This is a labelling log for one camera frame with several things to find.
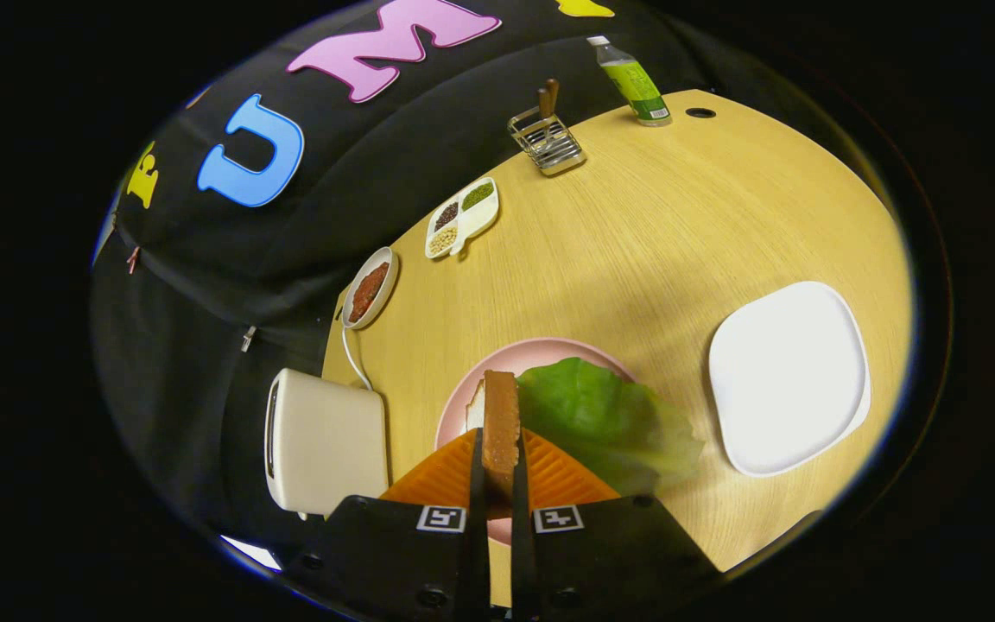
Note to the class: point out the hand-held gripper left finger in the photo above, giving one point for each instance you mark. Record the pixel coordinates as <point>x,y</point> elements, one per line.
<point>477,492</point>

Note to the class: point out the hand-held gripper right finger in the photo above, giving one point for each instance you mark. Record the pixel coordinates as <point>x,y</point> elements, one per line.
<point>521,497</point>

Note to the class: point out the toasted bread slice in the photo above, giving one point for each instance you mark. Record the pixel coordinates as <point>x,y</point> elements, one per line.
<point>502,423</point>

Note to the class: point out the green lettuce leaf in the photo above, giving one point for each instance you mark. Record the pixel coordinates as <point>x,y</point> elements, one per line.
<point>601,423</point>

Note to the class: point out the pink round plate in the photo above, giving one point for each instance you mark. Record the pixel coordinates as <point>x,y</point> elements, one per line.
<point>515,354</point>

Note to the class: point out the white toaster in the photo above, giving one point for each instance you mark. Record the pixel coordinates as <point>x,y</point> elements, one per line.
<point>329,441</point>

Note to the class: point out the red meat slice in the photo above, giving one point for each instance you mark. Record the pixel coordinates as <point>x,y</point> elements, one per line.
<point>368,292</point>

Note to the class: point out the pile of yellow soybeans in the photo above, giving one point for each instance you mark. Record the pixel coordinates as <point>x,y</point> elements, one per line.
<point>442,241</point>

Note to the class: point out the small grey plate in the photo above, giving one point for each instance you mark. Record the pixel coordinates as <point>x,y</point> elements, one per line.
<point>383,256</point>

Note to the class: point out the white divided dish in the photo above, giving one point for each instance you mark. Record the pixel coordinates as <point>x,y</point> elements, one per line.
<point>476,226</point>

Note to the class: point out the pile of dark beans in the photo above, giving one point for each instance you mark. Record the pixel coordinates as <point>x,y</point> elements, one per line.
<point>446,216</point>

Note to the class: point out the white square plate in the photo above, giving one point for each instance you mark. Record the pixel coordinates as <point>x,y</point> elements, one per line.
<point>787,380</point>

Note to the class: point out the pile of green beans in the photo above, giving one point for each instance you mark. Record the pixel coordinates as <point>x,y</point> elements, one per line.
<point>478,195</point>

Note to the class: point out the black backdrop cloth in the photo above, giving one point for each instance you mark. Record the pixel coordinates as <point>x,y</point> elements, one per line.
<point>290,242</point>

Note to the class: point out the green label plastic bottle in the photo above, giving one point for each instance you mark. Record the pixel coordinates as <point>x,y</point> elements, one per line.
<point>636,86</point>

